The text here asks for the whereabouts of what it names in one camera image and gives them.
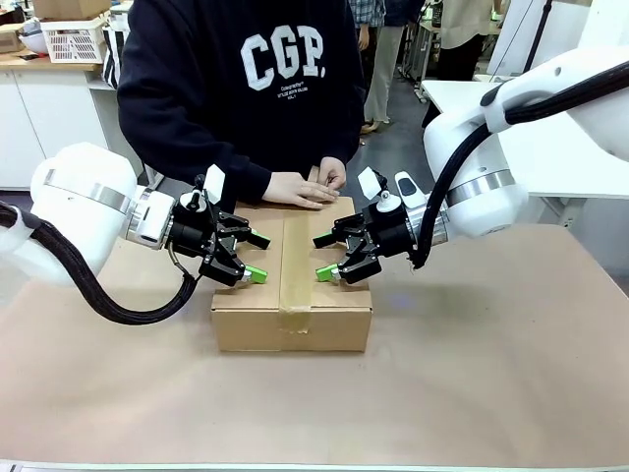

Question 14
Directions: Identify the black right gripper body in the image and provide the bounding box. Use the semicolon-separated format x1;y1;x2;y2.
362;200;420;258

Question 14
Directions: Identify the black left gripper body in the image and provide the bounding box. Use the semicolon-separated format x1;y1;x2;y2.
168;203;223;261

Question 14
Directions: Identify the large brown cardboard box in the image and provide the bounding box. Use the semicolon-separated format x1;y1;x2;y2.
209;196;374;354

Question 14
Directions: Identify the person's left forearm black sleeve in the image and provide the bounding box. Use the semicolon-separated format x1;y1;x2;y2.
338;83;369;171

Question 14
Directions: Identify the person's right forearm black sleeve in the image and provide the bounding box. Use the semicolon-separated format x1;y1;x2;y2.
130;122;274;206

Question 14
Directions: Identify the cardboard box on shelf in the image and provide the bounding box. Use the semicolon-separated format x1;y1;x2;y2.
31;0;113;22

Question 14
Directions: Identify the small flat brown box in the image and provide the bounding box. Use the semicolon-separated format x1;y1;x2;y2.
0;24;26;54

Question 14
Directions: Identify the person's left hand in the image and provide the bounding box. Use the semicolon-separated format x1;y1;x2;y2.
316;156;349;191

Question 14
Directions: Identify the person's right hand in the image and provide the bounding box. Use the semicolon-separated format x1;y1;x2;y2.
262;170;340;210

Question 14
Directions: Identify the brown packing tape strip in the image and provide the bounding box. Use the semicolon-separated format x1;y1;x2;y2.
278;210;315;335

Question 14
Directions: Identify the person in black hoodie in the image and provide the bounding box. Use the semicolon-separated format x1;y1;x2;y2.
116;0;369;206

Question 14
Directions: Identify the person in beige trousers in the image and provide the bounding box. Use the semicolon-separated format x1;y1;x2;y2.
363;0;424;135

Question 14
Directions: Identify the person in white top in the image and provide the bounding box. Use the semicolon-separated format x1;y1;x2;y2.
438;0;497;83

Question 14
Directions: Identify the black white striped bag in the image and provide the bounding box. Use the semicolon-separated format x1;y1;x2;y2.
101;27;130;90

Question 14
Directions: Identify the white background table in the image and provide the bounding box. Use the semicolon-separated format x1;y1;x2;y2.
0;51;148;191

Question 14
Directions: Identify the person in plaid shirt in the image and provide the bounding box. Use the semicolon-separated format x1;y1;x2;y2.
348;0;387;50

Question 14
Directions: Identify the white plastic basket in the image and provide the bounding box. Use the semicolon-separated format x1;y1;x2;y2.
40;17;107;64

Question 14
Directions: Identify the black tripod stand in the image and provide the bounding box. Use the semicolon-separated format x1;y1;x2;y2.
523;0;554;75

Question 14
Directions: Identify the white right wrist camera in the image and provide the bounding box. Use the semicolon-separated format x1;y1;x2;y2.
357;165;399;215

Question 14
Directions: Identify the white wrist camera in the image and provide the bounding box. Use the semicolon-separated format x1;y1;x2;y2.
179;164;227;212
357;165;399;215

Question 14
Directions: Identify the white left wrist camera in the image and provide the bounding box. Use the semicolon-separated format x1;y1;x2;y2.
179;164;227;212

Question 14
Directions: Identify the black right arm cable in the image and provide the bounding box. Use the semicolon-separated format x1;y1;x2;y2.
406;61;629;270

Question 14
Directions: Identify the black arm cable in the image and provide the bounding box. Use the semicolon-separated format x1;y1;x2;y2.
0;201;217;325
406;61;629;270

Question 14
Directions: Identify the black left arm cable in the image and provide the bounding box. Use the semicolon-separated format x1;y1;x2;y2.
0;201;217;325

